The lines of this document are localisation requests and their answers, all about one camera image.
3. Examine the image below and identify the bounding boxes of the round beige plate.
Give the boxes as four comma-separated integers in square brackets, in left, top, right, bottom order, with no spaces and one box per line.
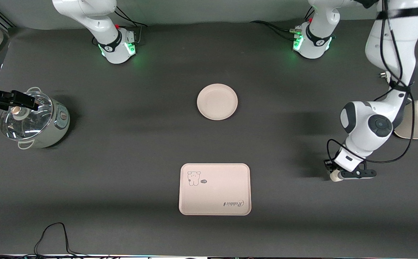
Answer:
[197,83,238,121]

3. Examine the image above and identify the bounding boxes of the beige tray with bear print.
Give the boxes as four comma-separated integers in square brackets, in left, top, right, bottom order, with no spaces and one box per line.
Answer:
[179,163,252,216]

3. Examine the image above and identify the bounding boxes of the glass pot lid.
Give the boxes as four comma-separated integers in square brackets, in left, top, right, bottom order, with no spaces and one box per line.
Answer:
[0,91,53,141]

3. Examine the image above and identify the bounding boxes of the pale green electric pot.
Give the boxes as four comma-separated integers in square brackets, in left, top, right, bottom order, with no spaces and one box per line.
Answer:
[0,86,71,150]

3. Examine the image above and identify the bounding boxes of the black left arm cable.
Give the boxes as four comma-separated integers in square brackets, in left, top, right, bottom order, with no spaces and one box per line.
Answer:
[326,0,417,174]

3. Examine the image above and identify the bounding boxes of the aluminium frame rail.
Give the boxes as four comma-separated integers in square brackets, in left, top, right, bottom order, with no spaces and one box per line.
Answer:
[0,4,15,30]

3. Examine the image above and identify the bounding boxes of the white toaster power cable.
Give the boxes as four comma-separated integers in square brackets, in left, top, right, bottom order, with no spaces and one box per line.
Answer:
[379,71,394,86]

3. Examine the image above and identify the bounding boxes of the black right base cables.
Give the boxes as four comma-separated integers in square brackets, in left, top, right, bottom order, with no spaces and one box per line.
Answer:
[113,5,148,45]

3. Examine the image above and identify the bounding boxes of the black base cables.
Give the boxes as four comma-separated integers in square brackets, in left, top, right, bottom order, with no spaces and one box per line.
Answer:
[113,5,148,45]
[249,7,315,42]

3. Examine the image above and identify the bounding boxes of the black cable loop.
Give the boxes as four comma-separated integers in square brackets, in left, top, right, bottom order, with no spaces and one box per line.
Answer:
[32,222,87,258]

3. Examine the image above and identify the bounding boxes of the black left base cables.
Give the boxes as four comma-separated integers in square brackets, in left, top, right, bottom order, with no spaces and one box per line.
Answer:
[249,7,315,42]

